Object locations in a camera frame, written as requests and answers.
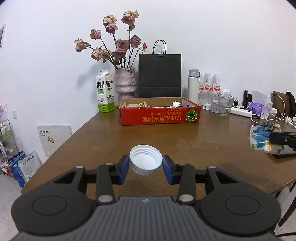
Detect blue yellow snack packet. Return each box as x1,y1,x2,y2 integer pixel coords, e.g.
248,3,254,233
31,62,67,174
249,123,284,154

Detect milk carton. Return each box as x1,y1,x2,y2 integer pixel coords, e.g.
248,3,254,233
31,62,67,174
95,70,115,113

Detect pink ceramic vase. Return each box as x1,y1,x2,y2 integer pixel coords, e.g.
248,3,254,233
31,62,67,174
114,68,137,103

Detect white charging cable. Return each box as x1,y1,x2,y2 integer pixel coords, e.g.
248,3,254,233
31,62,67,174
250,93,296,127

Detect black paper bag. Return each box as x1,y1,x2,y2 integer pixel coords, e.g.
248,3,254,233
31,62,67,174
138,40,182,98

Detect red cardboard box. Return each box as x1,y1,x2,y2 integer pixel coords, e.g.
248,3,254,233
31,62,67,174
119,97,202,126

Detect water bottle middle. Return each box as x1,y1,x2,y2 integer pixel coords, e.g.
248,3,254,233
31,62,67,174
212,74,221,96

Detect white round camera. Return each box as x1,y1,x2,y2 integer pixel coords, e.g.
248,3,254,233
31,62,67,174
220,88,231,96

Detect clear glass cup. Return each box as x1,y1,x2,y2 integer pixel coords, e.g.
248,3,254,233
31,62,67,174
218,95,234,118

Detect dried pink roses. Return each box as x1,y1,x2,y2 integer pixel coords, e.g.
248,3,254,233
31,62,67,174
74,11,147,69

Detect white thermos bottle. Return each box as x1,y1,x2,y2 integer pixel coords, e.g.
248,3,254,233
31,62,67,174
188,69,200,103

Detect white power strip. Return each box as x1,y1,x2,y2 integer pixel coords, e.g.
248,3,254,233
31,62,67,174
230,108,253,118

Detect water bottle left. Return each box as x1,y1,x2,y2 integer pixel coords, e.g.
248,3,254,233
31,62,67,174
199,73,212,105

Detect water bottle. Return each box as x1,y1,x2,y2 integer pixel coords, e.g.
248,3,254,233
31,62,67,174
212,74,221,96
199,73,212,105

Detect metal storage rack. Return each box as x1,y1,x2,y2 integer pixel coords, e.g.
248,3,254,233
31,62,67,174
1,120,19,173

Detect white bottle cap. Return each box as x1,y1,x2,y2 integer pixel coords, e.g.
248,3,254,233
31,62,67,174
129,145,163,176

